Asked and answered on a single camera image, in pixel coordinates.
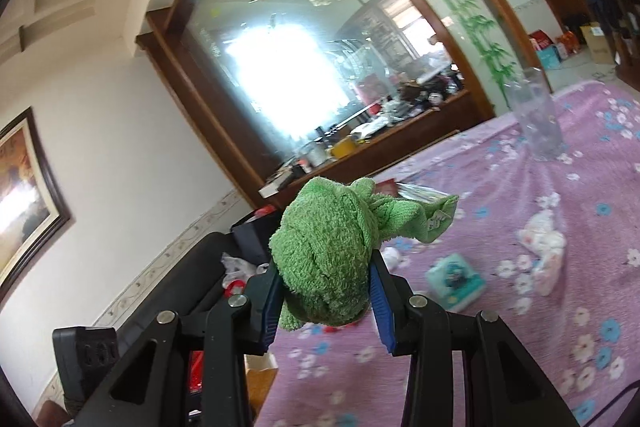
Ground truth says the dark red packet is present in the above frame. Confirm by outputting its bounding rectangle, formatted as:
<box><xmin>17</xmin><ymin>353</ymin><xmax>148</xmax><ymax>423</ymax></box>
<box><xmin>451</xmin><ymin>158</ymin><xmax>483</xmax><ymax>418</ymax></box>
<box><xmin>374</xmin><ymin>179</ymin><xmax>399</xmax><ymax>197</ymax></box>

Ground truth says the black leather sofa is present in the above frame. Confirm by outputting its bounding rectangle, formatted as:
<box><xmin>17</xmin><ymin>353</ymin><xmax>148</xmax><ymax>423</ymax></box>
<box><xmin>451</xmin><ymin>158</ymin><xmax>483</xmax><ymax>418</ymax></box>
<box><xmin>116</xmin><ymin>210</ymin><xmax>282</xmax><ymax>355</ymax></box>

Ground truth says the wooden glass partition cabinet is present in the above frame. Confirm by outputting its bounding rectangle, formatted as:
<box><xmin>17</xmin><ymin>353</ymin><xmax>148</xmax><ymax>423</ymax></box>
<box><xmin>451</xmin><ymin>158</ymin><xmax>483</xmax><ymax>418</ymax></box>
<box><xmin>137</xmin><ymin>0</ymin><xmax>539</xmax><ymax>207</ymax></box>

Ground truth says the framed wall painting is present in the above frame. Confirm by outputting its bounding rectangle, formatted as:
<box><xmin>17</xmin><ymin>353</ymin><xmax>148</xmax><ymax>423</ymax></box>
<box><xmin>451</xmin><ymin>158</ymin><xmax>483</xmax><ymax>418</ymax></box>
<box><xmin>0</xmin><ymin>107</ymin><xmax>72</xmax><ymax>298</ymax></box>

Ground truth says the teal cartoon tissue pack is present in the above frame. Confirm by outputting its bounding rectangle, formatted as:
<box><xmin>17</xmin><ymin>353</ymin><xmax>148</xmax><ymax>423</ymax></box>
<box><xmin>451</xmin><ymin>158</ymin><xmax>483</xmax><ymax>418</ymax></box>
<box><xmin>425</xmin><ymin>254</ymin><xmax>487</xmax><ymax>312</ymax></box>

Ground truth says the purple floral tablecloth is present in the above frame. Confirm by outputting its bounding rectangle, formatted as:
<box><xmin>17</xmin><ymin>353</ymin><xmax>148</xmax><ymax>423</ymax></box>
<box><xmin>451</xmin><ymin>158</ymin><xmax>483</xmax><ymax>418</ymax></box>
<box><xmin>255</xmin><ymin>80</ymin><xmax>639</xmax><ymax>426</ymax></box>

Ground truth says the green towel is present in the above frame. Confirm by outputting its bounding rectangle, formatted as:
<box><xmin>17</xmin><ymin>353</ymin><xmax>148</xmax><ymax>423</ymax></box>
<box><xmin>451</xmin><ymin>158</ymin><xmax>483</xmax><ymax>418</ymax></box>
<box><xmin>269</xmin><ymin>176</ymin><xmax>459</xmax><ymax>331</ymax></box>

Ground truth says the white floral crumpled tissue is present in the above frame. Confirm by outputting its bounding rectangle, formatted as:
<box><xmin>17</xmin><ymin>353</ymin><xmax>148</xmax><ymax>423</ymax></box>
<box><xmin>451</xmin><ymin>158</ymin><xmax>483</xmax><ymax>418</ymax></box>
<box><xmin>516</xmin><ymin>208</ymin><xmax>566</xmax><ymax>297</ymax></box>

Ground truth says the orange carton box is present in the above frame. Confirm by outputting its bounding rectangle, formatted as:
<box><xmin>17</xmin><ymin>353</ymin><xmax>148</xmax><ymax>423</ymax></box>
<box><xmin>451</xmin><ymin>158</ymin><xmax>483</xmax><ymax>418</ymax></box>
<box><xmin>244</xmin><ymin>352</ymin><xmax>279</xmax><ymax>421</ymax></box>

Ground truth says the white plastic bottle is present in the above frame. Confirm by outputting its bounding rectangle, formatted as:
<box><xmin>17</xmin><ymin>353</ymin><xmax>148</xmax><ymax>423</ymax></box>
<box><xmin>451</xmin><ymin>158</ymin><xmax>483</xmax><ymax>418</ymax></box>
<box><xmin>381</xmin><ymin>247</ymin><xmax>405</xmax><ymax>272</ymax></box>

